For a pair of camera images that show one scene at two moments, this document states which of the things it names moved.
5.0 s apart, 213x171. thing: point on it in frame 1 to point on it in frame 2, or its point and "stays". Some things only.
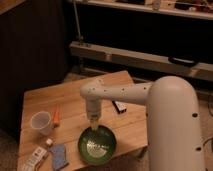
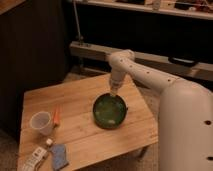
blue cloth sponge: x=59 y=156 stays
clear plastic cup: x=41 y=120 stays
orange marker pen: x=56 y=116 stays
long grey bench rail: x=201 y=70 stays
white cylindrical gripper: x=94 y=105 to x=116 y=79
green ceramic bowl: x=97 y=146 to x=110 y=111
